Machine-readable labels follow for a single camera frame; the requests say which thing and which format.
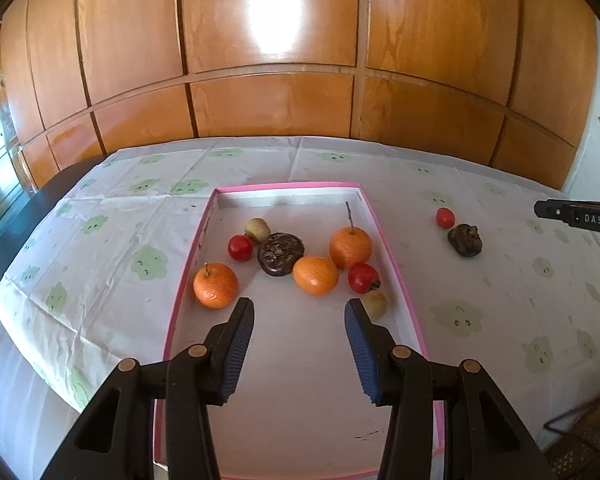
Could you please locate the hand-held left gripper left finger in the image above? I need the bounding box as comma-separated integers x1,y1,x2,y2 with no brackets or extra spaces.
39,297,257,480

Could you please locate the wicker chair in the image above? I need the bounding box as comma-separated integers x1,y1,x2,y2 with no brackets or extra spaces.
544,392,600,480

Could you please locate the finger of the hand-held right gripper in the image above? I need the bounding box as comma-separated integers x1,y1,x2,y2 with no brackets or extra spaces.
534,200,571,222

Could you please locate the small yellow fruit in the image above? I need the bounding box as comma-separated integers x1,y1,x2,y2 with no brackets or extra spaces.
362,289,388,321
244,217,272,244

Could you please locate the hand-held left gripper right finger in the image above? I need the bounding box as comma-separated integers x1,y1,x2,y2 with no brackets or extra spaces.
344,298,556,480

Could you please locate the dark round fruit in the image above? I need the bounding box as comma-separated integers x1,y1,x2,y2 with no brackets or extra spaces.
257,232,306,278

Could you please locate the red fruit with calyx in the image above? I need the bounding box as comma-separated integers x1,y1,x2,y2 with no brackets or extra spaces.
348,263,382,294

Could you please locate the wooden wardrobe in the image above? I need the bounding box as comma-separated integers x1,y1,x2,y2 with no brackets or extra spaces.
0,0,600,193

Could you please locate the dark wrinkled lumpy fruit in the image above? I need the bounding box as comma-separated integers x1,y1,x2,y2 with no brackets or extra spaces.
447,223,483,258

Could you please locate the white tablecloth with green print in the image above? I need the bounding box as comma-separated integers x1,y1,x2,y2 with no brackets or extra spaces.
0,136,600,480

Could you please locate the mandarin orange with long stem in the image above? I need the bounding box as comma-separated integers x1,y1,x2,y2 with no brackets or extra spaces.
329,201,373,270

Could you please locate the pink cardboard tray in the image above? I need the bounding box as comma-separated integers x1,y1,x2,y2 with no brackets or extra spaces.
152,181,448,480

